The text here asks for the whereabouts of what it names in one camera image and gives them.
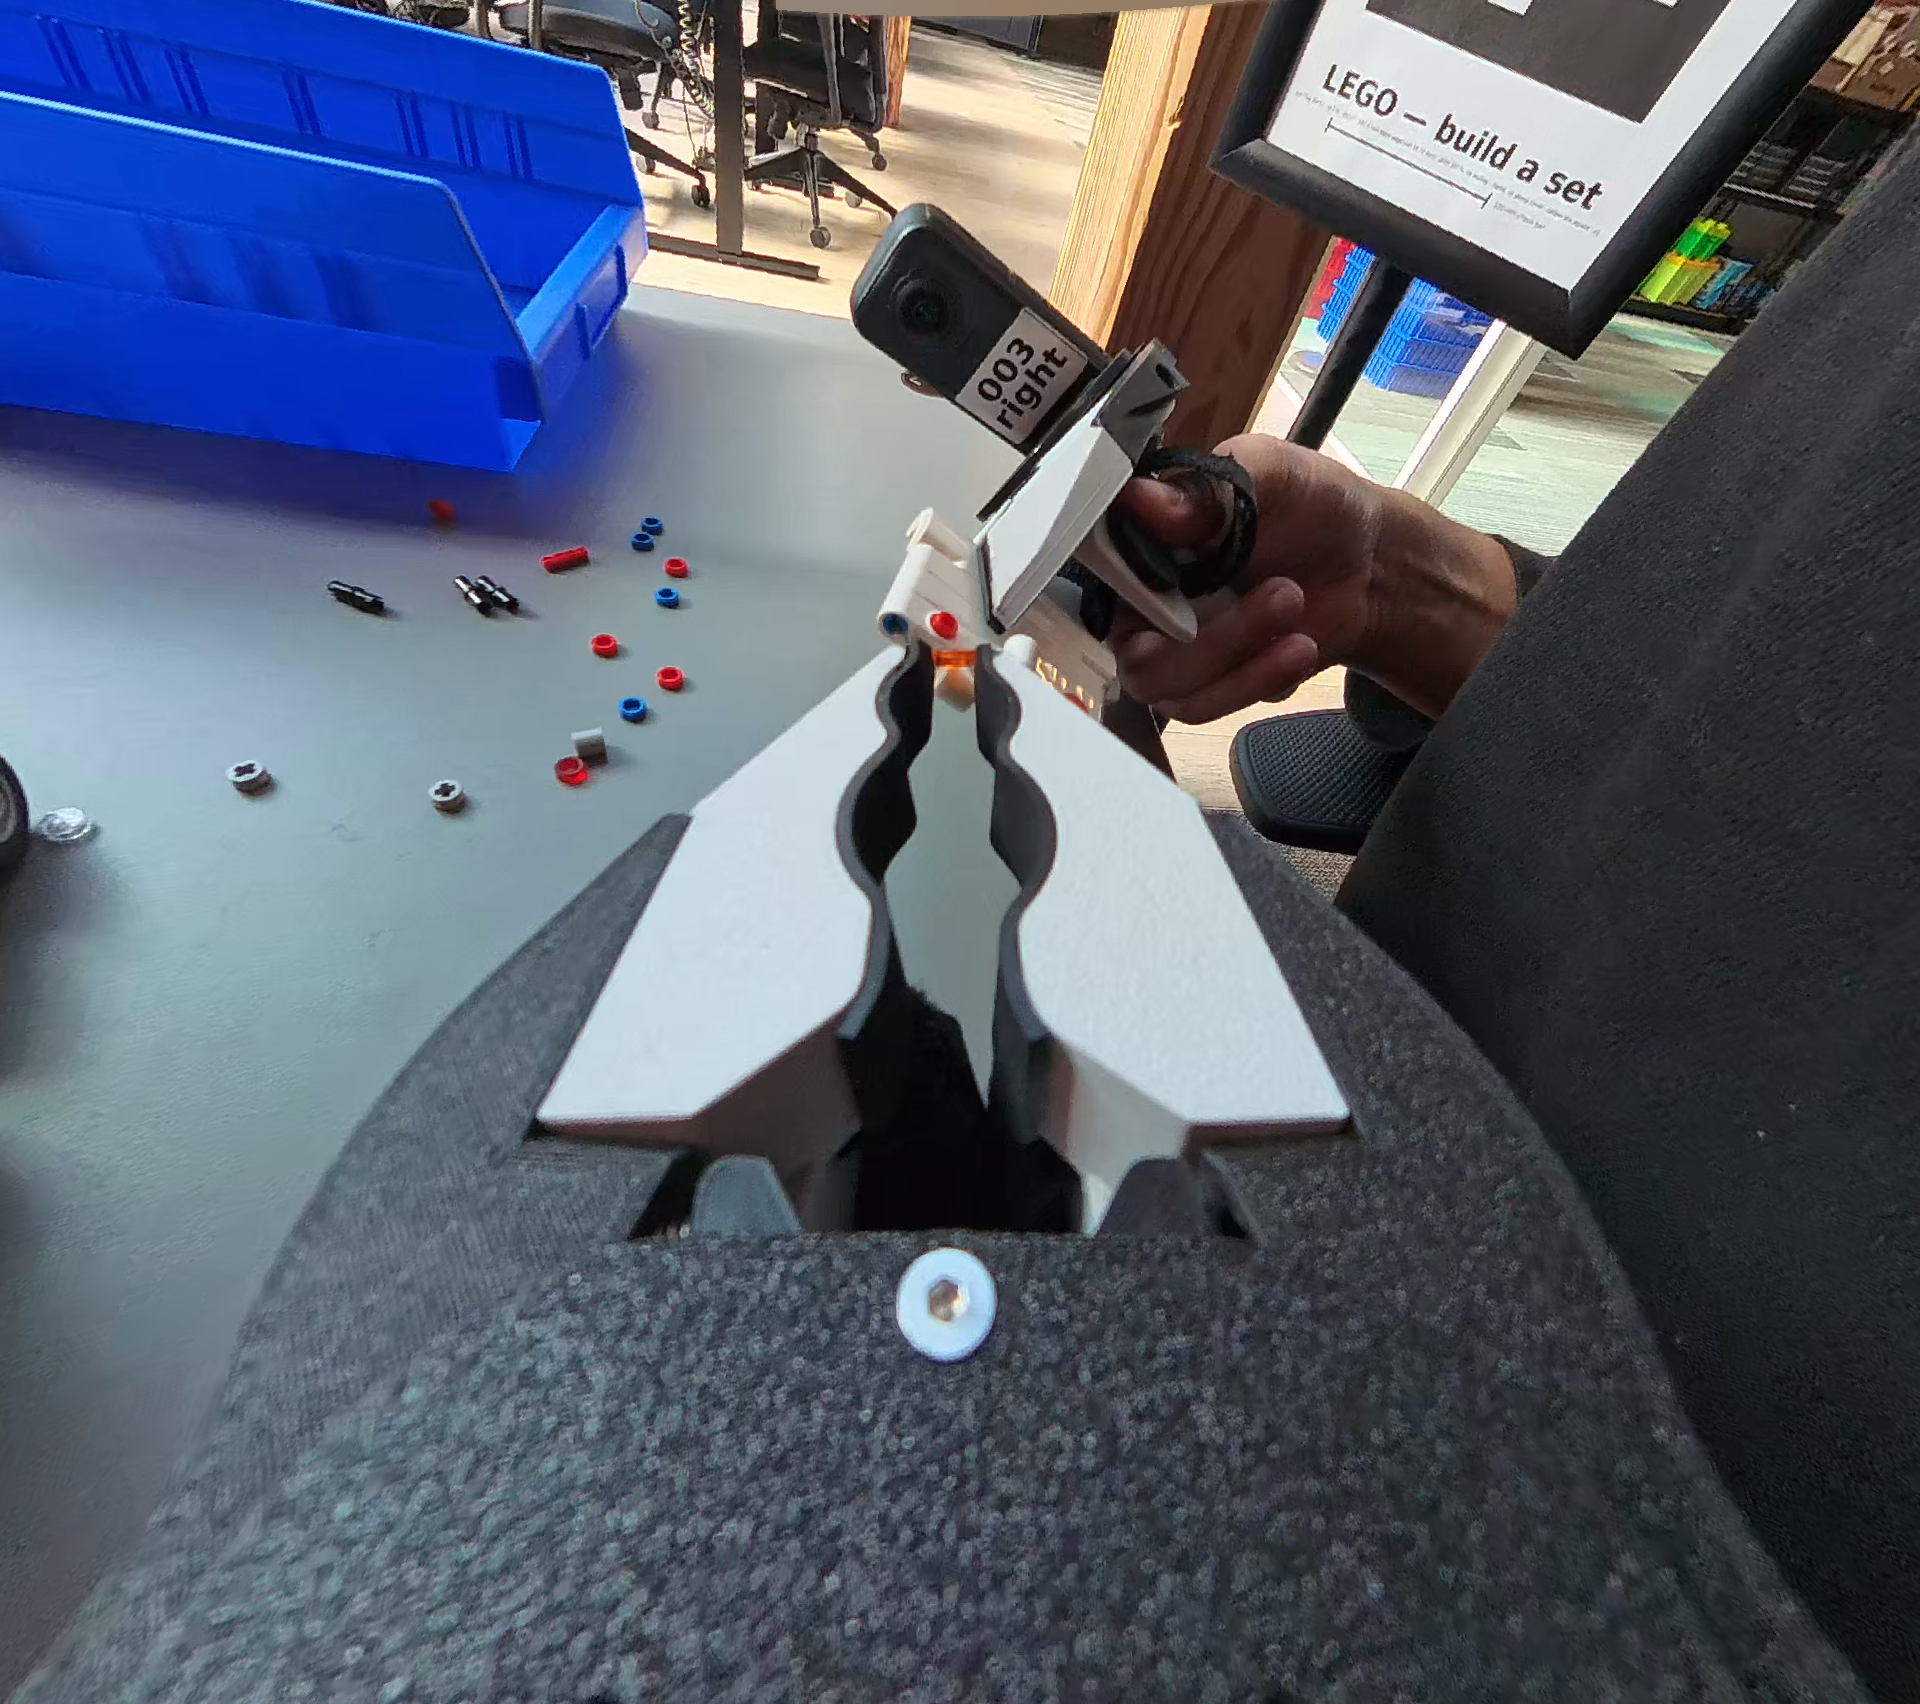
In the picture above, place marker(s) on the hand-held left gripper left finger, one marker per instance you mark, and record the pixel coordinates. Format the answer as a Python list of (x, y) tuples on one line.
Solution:
[(720, 955)]

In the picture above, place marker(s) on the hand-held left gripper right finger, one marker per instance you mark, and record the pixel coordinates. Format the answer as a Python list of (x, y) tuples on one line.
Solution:
[(1154, 955)]

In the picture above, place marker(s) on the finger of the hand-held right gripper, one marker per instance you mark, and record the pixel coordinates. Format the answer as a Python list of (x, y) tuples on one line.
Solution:
[(1148, 608), (1058, 505)]

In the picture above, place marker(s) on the white lego assembly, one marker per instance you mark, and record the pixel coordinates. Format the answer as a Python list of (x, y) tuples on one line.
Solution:
[(930, 578)]

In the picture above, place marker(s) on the orange lego piece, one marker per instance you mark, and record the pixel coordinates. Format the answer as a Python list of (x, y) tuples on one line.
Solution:
[(950, 667)]

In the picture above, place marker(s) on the person's right forearm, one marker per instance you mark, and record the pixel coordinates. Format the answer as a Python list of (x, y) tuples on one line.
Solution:
[(1538, 625)]

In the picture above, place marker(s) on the clear round lego piece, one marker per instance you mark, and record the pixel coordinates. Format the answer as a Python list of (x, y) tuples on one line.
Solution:
[(63, 825)]

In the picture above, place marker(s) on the black lego wheel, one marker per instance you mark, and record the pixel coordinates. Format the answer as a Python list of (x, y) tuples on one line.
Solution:
[(9, 819)]

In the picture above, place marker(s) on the person's right hand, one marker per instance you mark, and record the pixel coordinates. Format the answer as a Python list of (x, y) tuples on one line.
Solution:
[(1351, 564)]

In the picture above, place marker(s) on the grey mesh chair seat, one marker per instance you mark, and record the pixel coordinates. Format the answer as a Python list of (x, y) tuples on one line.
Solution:
[(1305, 782)]

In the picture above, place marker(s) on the black sign stand pole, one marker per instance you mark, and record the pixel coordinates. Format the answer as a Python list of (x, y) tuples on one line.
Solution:
[(1351, 355)]

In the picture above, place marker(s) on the stack of blue bins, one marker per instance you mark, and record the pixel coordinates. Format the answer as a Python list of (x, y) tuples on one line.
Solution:
[(1411, 332)]

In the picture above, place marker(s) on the black framed sign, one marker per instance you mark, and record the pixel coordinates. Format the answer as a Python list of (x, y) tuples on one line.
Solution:
[(1501, 128)]

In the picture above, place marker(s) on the green items on shelf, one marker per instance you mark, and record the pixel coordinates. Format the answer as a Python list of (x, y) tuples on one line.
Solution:
[(1680, 265)]

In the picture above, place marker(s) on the blue plastic bin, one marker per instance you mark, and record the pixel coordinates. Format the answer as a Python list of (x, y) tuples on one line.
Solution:
[(301, 84), (224, 309)]

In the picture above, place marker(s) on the storage shelf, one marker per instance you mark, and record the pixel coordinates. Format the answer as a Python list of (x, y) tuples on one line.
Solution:
[(1801, 175)]

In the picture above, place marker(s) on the wooden post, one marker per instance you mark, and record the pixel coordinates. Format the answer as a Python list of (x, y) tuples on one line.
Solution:
[(1170, 234)]

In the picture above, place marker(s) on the white frame leg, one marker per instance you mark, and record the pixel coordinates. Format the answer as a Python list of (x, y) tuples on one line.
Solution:
[(1479, 406)]

